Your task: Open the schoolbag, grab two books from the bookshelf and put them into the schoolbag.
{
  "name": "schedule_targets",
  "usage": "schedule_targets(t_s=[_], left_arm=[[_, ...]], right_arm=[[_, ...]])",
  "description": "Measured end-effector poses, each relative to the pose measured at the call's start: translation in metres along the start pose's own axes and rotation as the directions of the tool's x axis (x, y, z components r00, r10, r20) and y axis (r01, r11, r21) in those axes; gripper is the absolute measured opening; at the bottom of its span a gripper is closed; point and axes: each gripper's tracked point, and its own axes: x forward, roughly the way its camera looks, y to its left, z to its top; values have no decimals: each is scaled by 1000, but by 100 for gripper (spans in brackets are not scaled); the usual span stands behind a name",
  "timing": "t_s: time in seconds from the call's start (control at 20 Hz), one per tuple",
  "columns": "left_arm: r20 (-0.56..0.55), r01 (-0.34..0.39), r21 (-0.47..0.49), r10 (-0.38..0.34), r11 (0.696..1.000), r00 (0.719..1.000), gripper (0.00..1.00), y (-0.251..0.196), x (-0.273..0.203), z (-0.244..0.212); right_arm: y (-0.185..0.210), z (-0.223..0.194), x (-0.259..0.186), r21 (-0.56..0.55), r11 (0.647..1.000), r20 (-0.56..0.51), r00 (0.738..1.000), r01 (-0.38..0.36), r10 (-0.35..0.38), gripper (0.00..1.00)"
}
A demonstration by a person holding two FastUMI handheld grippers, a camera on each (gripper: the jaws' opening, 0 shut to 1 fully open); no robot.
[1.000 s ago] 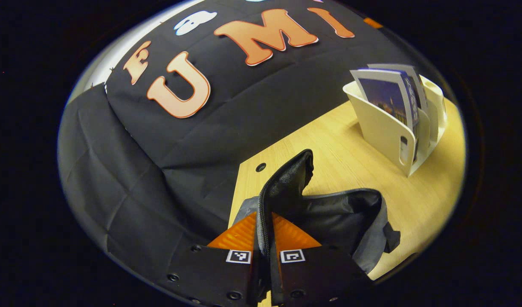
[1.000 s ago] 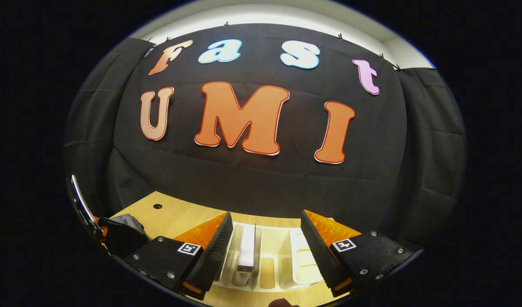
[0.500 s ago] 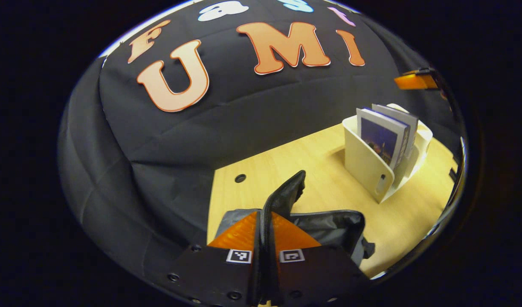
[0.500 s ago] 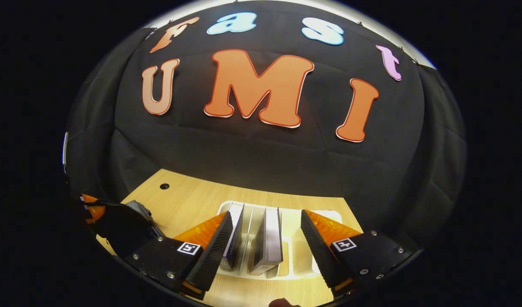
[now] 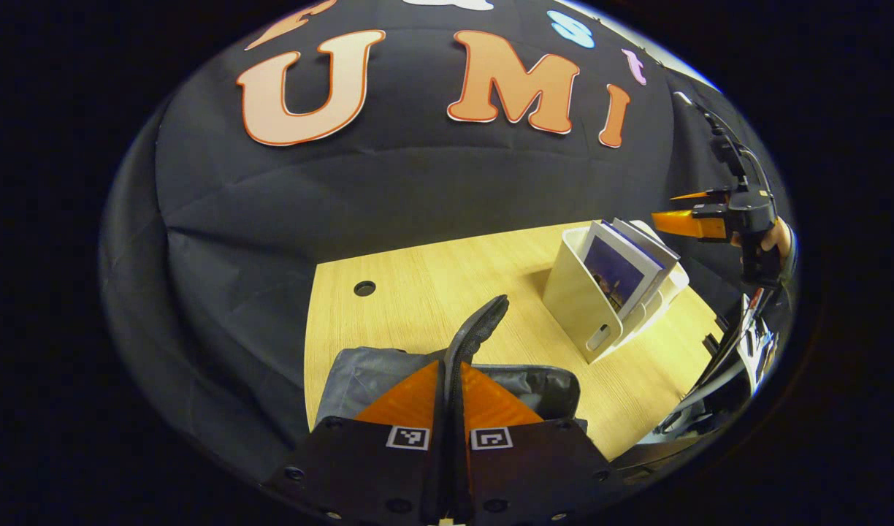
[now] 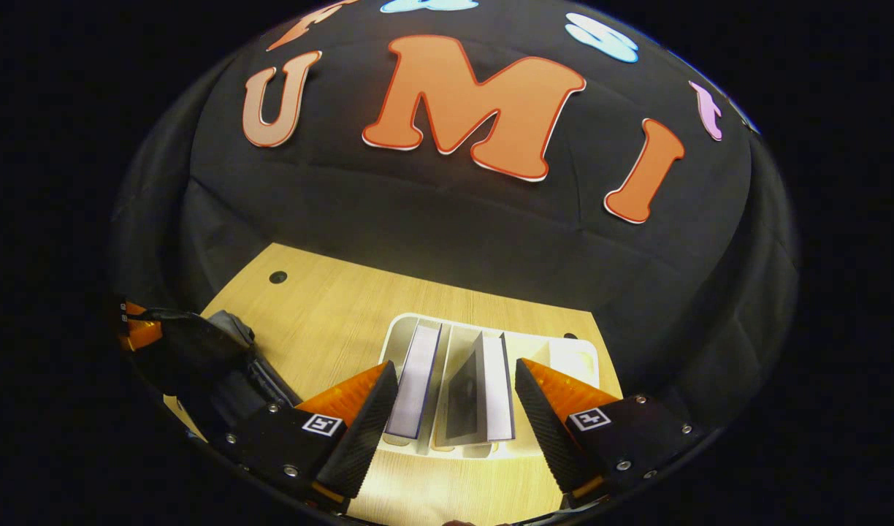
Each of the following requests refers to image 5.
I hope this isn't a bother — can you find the portrait picture book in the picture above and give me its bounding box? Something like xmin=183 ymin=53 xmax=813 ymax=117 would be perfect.
xmin=611 ymin=218 xmax=680 ymax=293

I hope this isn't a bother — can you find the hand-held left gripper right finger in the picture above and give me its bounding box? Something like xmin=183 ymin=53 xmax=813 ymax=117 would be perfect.
xmin=458 ymin=362 xmax=617 ymax=526

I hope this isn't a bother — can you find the grey schoolbag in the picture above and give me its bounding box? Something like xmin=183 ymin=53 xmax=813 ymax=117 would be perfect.
xmin=316 ymin=294 xmax=583 ymax=439

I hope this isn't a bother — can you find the white bookshelf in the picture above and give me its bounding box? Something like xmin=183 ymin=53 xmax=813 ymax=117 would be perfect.
xmin=542 ymin=219 xmax=690 ymax=364

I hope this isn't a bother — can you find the blue picture book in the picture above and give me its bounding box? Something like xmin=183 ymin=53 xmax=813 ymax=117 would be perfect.
xmin=580 ymin=221 xmax=667 ymax=316

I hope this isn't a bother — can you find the dark metal frame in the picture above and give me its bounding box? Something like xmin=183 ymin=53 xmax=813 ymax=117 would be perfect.
xmin=611 ymin=289 xmax=784 ymax=476

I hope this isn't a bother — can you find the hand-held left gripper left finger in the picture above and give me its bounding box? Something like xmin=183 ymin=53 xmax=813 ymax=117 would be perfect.
xmin=261 ymin=359 xmax=448 ymax=525

